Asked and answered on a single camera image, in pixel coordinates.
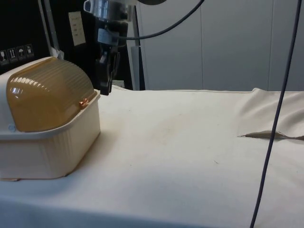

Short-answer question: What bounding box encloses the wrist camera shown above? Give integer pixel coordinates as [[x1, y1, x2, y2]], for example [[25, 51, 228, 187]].
[[84, 0, 135, 23]]

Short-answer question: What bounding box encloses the rounded box lid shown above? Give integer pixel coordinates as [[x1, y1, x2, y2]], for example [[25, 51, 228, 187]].
[[0, 56, 102, 133]]

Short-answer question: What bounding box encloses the pale locker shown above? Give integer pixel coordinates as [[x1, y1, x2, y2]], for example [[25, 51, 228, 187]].
[[127, 0, 202, 91], [200, 0, 304, 93]]

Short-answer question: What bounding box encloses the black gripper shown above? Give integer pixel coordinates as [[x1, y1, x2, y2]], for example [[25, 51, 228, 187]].
[[95, 20, 130, 96]]

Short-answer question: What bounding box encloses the cream box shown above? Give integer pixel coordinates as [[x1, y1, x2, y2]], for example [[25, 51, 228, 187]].
[[0, 89, 102, 182]]

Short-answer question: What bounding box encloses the black cable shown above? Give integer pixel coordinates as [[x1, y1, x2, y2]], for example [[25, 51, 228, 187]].
[[249, 0, 300, 228], [125, 0, 205, 40]]

